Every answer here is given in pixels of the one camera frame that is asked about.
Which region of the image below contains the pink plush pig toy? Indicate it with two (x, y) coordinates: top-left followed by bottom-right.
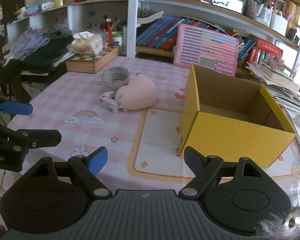
(115, 74), (157, 112)

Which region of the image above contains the clear tape roll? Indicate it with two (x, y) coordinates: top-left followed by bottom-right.
(101, 67), (130, 92)

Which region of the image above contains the yellow cardboard box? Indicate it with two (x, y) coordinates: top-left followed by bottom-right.
(180, 65), (295, 168)

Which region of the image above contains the pile of clothes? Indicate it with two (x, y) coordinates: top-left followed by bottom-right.
(0, 24), (74, 84)

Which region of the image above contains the pink checkered table mat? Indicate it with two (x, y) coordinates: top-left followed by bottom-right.
(1, 56), (300, 205)

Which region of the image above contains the wooden chess board box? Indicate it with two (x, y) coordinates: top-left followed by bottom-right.
(65, 46), (120, 74)

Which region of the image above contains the floral tissue pack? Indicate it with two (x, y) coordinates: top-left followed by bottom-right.
(71, 31), (104, 55)

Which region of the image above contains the stack of papers and books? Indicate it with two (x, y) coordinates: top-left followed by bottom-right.
(246, 62), (300, 113)

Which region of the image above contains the pink keyboard learning toy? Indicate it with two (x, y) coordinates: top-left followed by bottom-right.
(173, 24), (239, 76)

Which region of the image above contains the green lidded white jar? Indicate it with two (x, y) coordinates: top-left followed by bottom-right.
(112, 31), (123, 46)

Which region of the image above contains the red book box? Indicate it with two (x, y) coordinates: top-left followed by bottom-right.
(252, 37), (283, 58)

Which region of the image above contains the red pen with white cap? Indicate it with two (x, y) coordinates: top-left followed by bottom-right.
(104, 15), (114, 46)

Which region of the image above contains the row of blue books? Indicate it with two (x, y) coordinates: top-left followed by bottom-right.
(136, 15), (190, 48)

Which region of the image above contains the white bookshelf unit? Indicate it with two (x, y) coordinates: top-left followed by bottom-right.
(6, 0), (300, 68)

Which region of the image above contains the white storage bin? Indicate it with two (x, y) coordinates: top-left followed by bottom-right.
(269, 12), (288, 36)

